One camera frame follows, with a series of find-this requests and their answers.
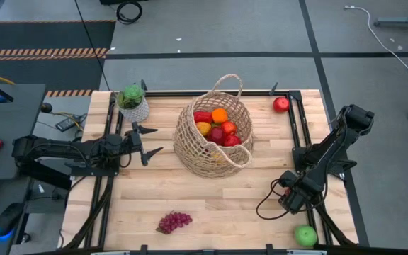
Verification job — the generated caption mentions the orange fruit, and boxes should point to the orange fruit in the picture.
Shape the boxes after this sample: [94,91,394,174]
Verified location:
[211,107,229,125]

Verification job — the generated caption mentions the woven straw basket with handles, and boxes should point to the woven straw basket with handles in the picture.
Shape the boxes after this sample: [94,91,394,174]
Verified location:
[173,73,256,180]

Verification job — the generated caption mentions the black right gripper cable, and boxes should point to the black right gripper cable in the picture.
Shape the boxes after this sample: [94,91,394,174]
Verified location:
[255,178,293,221]

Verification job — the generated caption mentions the black hazard striped floor mat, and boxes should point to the black hazard striped floor mat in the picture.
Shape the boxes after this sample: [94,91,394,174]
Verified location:
[0,18,117,98]

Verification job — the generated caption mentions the white floor cable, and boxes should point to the white floor cable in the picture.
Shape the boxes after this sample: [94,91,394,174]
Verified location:
[343,4,408,73]

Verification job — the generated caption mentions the black computer mouse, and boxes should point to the black computer mouse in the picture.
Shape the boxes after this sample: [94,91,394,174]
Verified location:
[0,202,25,242]

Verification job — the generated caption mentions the grey metal table leg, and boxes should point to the grey metal table leg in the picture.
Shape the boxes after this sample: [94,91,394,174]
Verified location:
[373,0,408,28]

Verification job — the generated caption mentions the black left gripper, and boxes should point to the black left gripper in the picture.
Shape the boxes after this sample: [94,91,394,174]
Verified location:
[113,121,165,168]

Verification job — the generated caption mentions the orange yellow mango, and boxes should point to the orange yellow mango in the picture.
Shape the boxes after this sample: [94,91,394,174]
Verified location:
[195,120,213,137]

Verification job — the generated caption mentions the black aluminium table frame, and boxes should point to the black aluminium table frame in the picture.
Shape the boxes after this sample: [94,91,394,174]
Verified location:
[57,81,360,255]

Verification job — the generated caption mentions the purple grape bunch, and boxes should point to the purple grape bunch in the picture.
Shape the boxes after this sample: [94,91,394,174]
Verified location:
[155,211,194,235]

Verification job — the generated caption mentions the black power adapter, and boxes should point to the black power adapter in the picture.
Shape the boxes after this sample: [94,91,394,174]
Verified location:
[55,113,89,133]

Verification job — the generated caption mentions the black coiled cable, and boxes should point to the black coiled cable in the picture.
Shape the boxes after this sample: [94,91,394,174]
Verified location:
[115,0,144,26]

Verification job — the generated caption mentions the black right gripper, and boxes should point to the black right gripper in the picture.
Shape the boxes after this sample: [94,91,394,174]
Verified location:
[277,169,321,215]

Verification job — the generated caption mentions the succulent in white patterned pot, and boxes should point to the succulent in white patterned pot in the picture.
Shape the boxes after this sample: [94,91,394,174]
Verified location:
[115,84,151,123]

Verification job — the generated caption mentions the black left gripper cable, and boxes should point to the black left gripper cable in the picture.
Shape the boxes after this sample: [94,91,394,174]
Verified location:
[118,152,133,169]

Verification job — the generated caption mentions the thin black floor cable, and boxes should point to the thin black floor cable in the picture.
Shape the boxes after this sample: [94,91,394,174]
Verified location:
[74,0,112,92]

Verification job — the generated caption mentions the bright green apple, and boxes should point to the bright green apple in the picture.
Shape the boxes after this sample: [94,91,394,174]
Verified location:
[293,224,319,248]

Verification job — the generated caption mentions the dark grey side desk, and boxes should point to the dark grey side desk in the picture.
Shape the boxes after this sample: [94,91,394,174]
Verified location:
[0,83,47,255]

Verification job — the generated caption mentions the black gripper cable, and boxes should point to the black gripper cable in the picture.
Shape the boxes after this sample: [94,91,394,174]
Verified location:
[255,178,293,221]
[118,152,133,169]

